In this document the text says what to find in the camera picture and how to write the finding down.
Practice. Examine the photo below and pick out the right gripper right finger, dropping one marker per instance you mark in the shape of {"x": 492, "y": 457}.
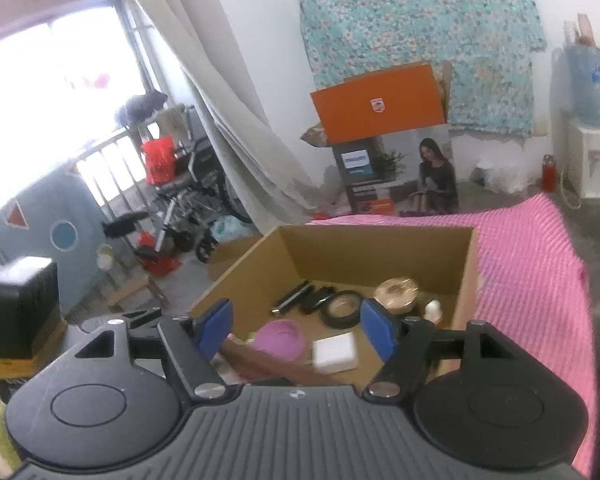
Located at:
{"x": 406, "y": 349}

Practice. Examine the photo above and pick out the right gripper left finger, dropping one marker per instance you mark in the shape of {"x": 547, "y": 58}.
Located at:
{"x": 189, "y": 347}

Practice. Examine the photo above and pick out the gold lid cosmetic jar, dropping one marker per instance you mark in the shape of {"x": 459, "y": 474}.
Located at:
{"x": 397, "y": 295}

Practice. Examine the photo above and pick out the black electrical tape roll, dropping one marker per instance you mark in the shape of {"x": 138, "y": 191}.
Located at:
{"x": 342, "y": 310}

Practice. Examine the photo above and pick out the white power adapter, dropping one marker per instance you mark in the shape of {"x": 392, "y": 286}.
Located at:
{"x": 335, "y": 354}

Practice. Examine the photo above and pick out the pink plastic bowl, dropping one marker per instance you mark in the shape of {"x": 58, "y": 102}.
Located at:
{"x": 281, "y": 339}

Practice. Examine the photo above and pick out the green glue stick tube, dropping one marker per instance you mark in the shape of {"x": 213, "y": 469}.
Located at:
{"x": 292, "y": 298}

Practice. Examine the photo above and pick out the black rectangular case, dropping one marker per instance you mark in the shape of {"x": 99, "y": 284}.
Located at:
{"x": 314, "y": 300}

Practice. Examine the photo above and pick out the green dropper bottle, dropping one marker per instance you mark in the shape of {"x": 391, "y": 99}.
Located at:
{"x": 433, "y": 311}

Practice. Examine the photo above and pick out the white cap supplement bottle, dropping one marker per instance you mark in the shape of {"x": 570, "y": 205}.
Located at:
{"x": 256, "y": 366}

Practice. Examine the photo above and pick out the small wooden stool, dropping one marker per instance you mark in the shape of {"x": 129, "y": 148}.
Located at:
{"x": 134, "y": 286}

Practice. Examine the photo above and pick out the small brown cardboard box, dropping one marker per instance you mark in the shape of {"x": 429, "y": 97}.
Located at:
{"x": 226, "y": 254}

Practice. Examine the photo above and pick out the large brown cardboard box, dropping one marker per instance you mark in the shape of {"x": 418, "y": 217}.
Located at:
{"x": 443, "y": 262}

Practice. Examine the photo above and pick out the folded wheelchair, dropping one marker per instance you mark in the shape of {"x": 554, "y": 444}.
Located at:
{"x": 195, "y": 204}

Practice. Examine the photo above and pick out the pink checkered tablecloth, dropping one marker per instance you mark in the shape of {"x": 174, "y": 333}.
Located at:
{"x": 533, "y": 289}

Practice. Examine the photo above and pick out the blue patterned cushion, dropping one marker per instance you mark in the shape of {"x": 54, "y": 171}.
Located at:
{"x": 58, "y": 217}

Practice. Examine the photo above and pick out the orange product box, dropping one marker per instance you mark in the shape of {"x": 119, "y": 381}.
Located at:
{"x": 388, "y": 133}

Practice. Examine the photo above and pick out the grey curtain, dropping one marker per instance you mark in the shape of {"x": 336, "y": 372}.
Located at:
{"x": 269, "y": 181}

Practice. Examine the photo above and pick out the teal patterned wall cloth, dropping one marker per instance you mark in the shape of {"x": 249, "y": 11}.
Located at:
{"x": 488, "y": 44}

